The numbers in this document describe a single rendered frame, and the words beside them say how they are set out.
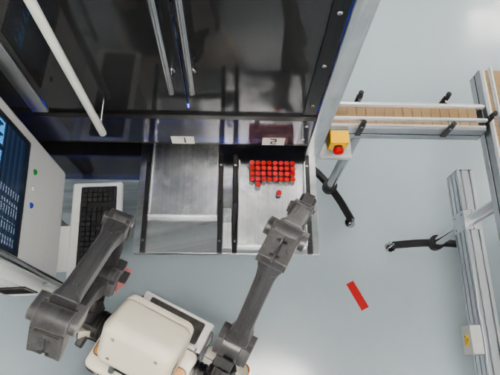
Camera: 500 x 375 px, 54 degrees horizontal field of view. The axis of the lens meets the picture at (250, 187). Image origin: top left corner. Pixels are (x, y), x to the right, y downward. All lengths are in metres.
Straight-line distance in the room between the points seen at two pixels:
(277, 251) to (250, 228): 0.70
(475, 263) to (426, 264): 0.55
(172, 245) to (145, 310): 0.54
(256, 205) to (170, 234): 0.34
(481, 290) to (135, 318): 1.58
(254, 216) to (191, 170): 0.31
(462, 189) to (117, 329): 1.75
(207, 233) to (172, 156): 0.35
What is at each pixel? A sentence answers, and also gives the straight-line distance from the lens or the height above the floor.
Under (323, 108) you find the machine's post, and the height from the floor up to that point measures 1.27.
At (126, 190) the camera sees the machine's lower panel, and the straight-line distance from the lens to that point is 2.41.
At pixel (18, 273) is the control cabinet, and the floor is 1.14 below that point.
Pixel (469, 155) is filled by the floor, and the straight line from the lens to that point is 3.27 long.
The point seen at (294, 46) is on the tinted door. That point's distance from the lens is 1.37.
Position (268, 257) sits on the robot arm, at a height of 1.55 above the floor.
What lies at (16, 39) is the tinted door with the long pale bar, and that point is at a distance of 1.48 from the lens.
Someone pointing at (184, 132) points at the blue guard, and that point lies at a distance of 1.79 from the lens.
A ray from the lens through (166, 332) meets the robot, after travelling 1.33.
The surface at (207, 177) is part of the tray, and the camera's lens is 1.92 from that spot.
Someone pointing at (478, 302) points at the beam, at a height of 0.55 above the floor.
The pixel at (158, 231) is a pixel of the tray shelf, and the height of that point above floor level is 0.88.
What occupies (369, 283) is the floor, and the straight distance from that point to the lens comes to 2.80.
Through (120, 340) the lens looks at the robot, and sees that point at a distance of 1.32.
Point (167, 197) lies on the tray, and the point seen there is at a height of 0.88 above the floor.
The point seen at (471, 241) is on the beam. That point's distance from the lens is 2.45.
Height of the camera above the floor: 2.66
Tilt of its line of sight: 69 degrees down
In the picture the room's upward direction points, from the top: 5 degrees clockwise
